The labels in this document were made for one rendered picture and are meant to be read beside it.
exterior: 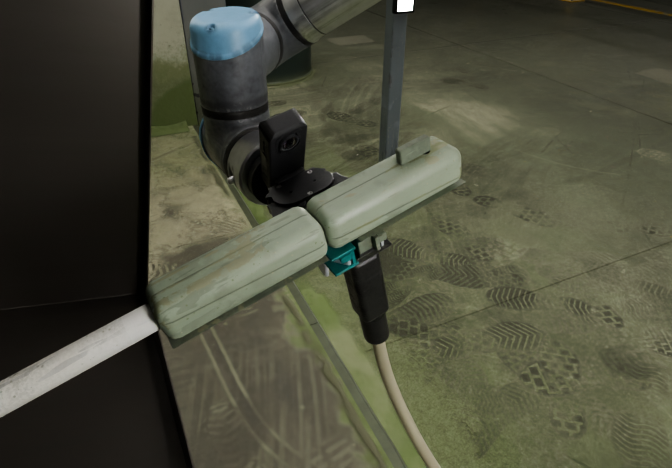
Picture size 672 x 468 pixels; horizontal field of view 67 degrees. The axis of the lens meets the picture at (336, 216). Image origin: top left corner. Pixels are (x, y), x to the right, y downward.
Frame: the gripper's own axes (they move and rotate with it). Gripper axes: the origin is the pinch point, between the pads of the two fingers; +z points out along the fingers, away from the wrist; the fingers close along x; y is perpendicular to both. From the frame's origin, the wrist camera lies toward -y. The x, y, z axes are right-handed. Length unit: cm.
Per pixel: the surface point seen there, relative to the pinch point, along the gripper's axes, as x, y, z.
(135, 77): 10.3, -14.1, -23.2
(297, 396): 6, 58, -29
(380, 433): -3, 60, -14
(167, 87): -15, 42, -181
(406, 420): -1.3, 32.4, 0.8
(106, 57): 12.1, -16.9, -23.4
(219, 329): 13, 56, -55
